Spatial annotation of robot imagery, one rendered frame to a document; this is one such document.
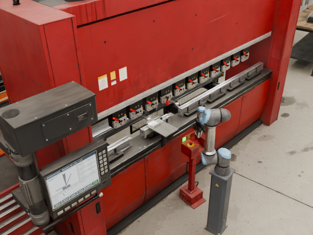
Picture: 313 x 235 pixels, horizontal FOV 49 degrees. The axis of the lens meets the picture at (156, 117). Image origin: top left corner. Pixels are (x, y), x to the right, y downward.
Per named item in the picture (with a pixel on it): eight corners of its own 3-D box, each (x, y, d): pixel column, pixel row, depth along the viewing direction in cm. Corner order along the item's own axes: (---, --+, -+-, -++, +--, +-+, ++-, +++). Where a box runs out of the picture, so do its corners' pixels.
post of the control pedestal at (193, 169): (191, 192, 385) (193, 154, 355) (187, 189, 388) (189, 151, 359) (194, 190, 387) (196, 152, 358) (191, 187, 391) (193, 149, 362)
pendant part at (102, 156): (54, 220, 212) (42, 176, 192) (44, 209, 219) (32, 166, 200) (112, 183, 237) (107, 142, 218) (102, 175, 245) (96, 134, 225)
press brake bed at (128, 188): (103, 245, 341) (93, 183, 297) (91, 233, 354) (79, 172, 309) (262, 123, 517) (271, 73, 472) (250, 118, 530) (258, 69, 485)
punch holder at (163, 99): (161, 104, 340) (161, 89, 331) (155, 101, 345) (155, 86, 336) (172, 99, 349) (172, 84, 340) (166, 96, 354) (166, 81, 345)
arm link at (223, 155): (231, 166, 306) (233, 154, 298) (216, 167, 305) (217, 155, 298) (228, 157, 316) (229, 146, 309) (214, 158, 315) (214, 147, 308)
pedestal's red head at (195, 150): (191, 159, 348) (192, 145, 338) (180, 152, 359) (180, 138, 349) (205, 151, 358) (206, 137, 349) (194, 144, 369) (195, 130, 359)
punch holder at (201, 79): (200, 84, 375) (200, 70, 366) (194, 81, 380) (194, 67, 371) (208, 79, 384) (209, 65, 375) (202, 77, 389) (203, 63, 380)
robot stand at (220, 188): (227, 226, 359) (235, 169, 317) (219, 237, 347) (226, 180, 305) (213, 217, 368) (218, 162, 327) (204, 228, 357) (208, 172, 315)
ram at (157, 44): (78, 130, 275) (61, 32, 232) (72, 126, 280) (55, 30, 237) (270, 35, 451) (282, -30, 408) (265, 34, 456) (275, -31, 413)
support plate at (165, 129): (165, 137, 325) (165, 136, 324) (146, 126, 340) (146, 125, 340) (178, 129, 335) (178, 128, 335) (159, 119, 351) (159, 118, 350)
